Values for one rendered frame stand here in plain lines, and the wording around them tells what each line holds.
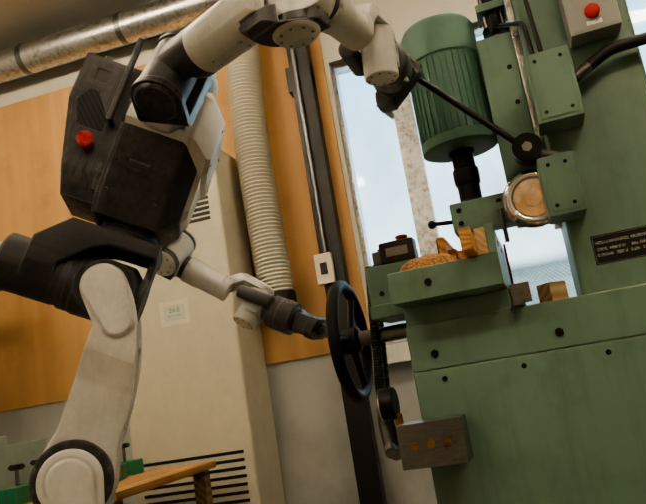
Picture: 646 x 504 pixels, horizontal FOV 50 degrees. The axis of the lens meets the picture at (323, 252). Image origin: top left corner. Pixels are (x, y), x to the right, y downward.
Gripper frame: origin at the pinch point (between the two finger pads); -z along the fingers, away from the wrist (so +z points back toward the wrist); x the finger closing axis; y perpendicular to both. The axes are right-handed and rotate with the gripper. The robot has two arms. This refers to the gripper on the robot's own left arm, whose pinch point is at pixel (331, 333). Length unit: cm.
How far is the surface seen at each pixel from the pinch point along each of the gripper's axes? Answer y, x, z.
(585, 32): 78, 25, -38
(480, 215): 38.0, 13.3, -28.2
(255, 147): 52, -96, 89
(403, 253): 24.5, 17.5, -15.3
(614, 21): 81, 25, -43
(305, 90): 84, -108, 80
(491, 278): 24, 40, -38
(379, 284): 16.2, 17.7, -12.4
